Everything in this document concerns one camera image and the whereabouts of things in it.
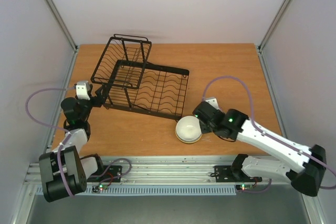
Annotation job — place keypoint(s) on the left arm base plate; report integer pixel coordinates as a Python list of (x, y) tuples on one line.
[(113, 171)]

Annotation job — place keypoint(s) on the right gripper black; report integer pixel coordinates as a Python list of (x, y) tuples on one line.
[(200, 118)]

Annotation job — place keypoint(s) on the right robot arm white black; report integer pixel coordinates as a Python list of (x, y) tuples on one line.
[(299, 165)]

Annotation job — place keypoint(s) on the grey slotted cable duct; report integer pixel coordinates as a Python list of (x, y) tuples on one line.
[(162, 190)]

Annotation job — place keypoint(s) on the yellow blue patterned bowl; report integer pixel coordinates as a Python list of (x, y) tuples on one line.
[(186, 141)]

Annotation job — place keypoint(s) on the black wire dish rack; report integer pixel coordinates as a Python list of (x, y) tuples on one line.
[(129, 82)]

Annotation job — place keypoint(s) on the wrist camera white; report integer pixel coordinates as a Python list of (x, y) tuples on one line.
[(213, 102), (83, 90)]

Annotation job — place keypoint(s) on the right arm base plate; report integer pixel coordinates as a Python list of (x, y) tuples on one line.
[(224, 174)]

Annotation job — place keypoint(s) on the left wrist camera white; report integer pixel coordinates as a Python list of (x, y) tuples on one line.
[(83, 90)]

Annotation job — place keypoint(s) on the white ceramic bowl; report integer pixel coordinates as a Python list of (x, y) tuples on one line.
[(188, 127)]

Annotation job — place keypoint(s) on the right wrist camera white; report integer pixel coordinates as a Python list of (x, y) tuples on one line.
[(213, 102)]

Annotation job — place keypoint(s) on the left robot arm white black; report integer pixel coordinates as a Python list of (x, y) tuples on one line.
[(63, 172)]

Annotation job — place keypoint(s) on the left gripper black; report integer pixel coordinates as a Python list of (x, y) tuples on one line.
[(101, 98)]

